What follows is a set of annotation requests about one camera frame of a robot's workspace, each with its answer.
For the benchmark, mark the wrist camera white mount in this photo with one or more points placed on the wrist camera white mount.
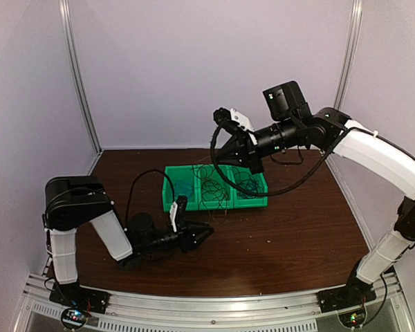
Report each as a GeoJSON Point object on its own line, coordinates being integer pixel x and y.
{"type": "Point", "coordinates": [234, 122]}
{"type": "Point", "coordinates": [177, 211]}

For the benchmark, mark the front aluminium rail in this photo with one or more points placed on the front aluminium rail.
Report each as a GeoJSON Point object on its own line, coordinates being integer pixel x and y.
{"type": "Point", "coordinates": [297, 311]}

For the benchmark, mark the aluminium frame post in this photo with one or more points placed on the aluminium frame post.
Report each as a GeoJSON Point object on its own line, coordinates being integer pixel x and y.
{"type": "Point", "coordinates": [353, 36]}
{"type": "Point", "coordinates": [65, 17]}

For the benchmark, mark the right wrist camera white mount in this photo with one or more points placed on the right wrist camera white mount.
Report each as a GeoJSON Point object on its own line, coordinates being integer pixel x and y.
{"type": "Point", "coordinates": [234, 122]}

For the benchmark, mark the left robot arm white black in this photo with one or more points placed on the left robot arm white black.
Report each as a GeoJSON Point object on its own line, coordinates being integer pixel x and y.
{"type": "Point", "coordinates": [73, 201]}

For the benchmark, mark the right aluminium frame post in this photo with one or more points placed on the right aluminium frame post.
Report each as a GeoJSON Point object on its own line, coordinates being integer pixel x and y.
{"type": "Point", "coordinates": [353, 36]}

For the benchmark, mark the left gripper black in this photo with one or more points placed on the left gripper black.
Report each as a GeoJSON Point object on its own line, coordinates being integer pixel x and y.
{"type": "Point", "coordinates": [187, 238]}

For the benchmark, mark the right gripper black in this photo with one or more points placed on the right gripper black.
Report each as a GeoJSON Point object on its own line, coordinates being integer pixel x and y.
{"type": "Point", "coordinates": [245, 154]}

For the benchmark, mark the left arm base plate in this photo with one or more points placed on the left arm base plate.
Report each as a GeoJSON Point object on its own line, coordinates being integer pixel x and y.
{"type": "Point", "coordinates": [73, 295]}

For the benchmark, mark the circuit board with leds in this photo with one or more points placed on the circuit board with leds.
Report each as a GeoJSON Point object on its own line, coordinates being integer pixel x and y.
{"type": "Point", "coordinates": [352, 319]}
{"type": "Point", "coordinates": [74, 318]}

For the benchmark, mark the left circuit board with LEDs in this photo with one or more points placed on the left circuit board with LEDs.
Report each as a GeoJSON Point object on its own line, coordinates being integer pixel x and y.
{"type": "Point", "coordinates": [74, 318]}

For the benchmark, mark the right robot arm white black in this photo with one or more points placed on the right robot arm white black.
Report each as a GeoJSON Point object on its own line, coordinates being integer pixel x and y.
{"type": "Point", "coordinates": [334, 132]}

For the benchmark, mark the right circuit board with LEDs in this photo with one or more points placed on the right circuit board with LEDs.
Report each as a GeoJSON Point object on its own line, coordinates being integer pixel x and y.
{"type": "Point", "coordinates": [352, 319]}

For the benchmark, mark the left aluminium frame post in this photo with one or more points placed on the left aluminium frame post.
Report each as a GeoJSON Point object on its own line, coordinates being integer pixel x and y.
{"type": "Point", "coordinates": [65, 17]}

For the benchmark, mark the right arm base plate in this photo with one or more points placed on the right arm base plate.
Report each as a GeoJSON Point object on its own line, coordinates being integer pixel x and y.
{"type": "Point", "coordinates": [337, 299]}

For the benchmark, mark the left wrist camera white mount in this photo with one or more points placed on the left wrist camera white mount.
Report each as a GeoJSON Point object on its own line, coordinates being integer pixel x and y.
{"type": "Point", "coordinates": [177, 211]}

